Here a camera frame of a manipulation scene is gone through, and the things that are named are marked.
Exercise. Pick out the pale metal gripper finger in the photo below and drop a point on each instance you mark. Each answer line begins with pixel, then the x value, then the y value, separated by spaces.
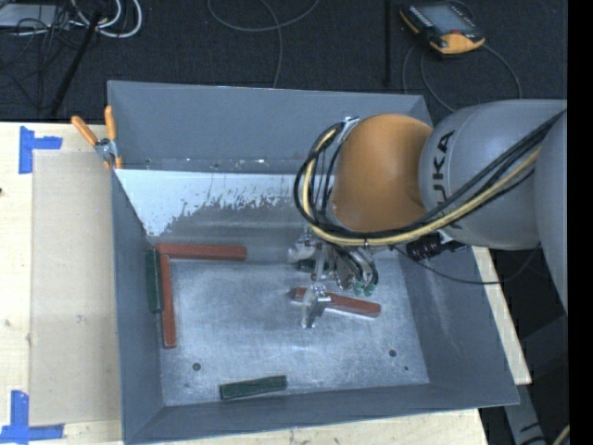
pixel 318 291
pixel 312 314

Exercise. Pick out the black cylinder on white bracket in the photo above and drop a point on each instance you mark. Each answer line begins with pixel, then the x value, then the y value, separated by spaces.
pixel 424 247

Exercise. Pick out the red-brown block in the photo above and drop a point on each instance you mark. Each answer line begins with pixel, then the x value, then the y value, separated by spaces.
pixel 204 251
pixel 168 304
pixel 354 306

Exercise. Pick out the grey metal bin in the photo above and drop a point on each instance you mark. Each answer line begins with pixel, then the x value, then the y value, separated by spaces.
pixel 259 322

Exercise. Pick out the dark green flat block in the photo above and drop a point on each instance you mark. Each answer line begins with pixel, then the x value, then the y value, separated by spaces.
pixel 252 386
pixel 152 281

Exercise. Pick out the pale wood flat board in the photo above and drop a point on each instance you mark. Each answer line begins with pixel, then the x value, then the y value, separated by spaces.
pixel 69 271

